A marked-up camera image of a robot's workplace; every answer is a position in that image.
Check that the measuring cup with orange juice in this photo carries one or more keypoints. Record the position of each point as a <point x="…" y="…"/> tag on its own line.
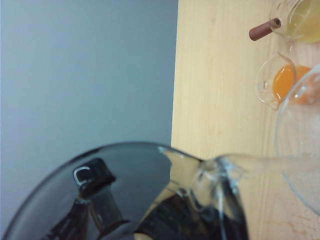
<point x="282" y="80"/>

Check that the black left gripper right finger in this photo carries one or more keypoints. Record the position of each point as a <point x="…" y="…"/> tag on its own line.
<point x="180" y="220"/>

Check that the clear stemmed wine glass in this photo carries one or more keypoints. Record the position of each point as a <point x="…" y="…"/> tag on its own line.
<point x="297" y="140"/>

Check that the measuring cup with yellow juice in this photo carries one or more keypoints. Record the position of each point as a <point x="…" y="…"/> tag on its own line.
<point x="303" y="27"/>

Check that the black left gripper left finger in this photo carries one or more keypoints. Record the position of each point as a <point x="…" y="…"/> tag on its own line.
<point x="96" y="175"/>

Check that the smoky grey glass measuring cup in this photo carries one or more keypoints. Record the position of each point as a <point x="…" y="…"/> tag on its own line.
<point x="140" y="160"/>

